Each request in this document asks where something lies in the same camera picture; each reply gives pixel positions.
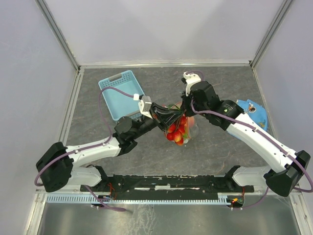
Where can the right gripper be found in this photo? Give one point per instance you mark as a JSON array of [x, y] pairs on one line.
[[184, 105]]

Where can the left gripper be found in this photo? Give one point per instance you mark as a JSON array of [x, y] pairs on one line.
[[170, 115]]

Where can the orange pink peach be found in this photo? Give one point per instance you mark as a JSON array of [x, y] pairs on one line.
[[191, 121]]

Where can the red lychee cluster with leaves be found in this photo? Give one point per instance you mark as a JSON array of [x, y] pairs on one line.
[[178, 131]]

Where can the clear zip top bag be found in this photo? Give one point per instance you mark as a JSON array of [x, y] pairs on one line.
[[193, 132]]

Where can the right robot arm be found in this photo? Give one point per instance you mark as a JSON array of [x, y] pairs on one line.
[[285, 166]]

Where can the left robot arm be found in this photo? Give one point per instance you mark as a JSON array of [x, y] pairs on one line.
[[62, 165]]

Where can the light blue plastic basket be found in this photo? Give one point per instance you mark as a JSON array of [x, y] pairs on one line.
[[120, 105]]

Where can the blue printed cloth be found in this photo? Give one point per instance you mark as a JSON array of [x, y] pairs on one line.
[[254, 117]]

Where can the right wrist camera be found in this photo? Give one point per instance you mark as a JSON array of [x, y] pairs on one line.
[[190, 78]]

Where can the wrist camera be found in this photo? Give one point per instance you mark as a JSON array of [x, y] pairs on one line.
[[190, 78], [144, 104]]

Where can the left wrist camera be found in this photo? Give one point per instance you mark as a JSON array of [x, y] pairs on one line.
[[144, 104]]

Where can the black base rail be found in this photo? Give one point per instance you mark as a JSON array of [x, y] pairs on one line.
[[156, 188]]

